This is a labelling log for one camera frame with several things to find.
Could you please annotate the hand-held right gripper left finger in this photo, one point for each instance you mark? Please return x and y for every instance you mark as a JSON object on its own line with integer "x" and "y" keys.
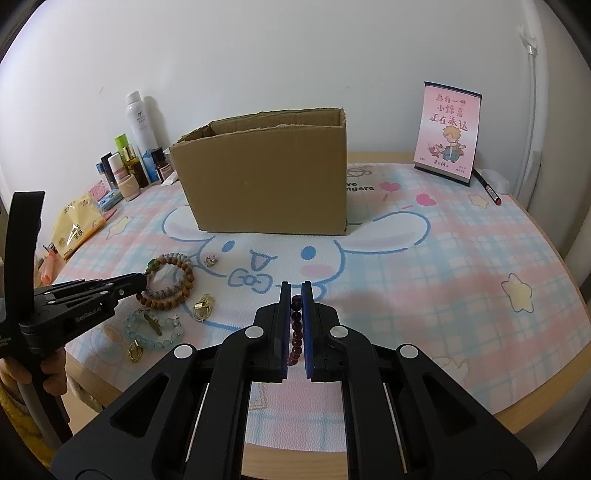
{"x": 285, "y": 323}

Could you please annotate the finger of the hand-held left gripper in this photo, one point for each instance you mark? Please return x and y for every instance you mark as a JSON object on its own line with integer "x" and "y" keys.
{"x": 124, "y": 280}
{"x": 92, "y": 298}

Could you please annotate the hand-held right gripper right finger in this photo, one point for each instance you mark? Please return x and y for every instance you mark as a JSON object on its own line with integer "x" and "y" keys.
{"x": 306, "y": 323}

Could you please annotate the gold earring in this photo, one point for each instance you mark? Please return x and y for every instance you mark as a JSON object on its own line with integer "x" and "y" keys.
{"x": 203, "y": 308}
{"x": 135, "y": 352}

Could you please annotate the small silver earring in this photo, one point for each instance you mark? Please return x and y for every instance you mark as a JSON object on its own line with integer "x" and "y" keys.
{"x": 211, "y": 261}

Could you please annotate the brown cardboard box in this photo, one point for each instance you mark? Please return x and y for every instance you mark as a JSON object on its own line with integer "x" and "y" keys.
{"x": 263, "y": 175}

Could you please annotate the person's left hand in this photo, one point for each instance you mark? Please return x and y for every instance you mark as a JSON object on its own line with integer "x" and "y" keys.
{"x": 53, "y": 371}

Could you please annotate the orange lighter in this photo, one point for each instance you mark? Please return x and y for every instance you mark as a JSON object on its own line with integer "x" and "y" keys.
{"x": 47, "y": 270}

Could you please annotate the yellow packet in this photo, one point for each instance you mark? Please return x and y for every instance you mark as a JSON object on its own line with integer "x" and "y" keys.
{"x": 76, "y": 226}

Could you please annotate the small blue packet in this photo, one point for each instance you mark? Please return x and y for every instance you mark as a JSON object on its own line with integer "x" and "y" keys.
{"x": 111, "y": 199}

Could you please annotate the beige round jar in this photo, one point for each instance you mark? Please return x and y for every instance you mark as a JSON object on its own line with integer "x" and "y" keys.
{"x": 128, "y": 188}

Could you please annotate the white stick pink label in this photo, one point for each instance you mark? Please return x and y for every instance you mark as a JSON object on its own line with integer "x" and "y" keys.
{"x": 118, "y": 170}

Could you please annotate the white squeeze tube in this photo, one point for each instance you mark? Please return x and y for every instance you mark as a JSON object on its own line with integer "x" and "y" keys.
{"x": 170, "y": 179}

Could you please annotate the black and blue box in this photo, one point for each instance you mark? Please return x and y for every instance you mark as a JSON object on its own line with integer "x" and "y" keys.
{"x": 104, "y": 170}

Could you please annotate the amber glass bottle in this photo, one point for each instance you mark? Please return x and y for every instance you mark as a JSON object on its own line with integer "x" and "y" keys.
{"x": 132, "y": 166}

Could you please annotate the small brown bottle black cap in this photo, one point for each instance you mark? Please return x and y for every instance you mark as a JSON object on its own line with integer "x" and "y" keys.
{"x": 162, "y": 170}

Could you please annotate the cartoon printed desk mat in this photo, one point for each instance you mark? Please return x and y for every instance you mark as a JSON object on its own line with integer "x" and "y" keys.
{"x": 415, "y": 258}

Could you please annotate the green cap bottle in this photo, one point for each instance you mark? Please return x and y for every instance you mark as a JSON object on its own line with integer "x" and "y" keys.
{"x": 121, "y": 144}

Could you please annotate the tall white spray bottle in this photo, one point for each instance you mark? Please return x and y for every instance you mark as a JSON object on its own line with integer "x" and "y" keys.
{"x": 137, "y": 124}

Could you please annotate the red and black pen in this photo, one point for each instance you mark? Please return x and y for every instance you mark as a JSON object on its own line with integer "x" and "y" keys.
{"x": 488, "y": 188}

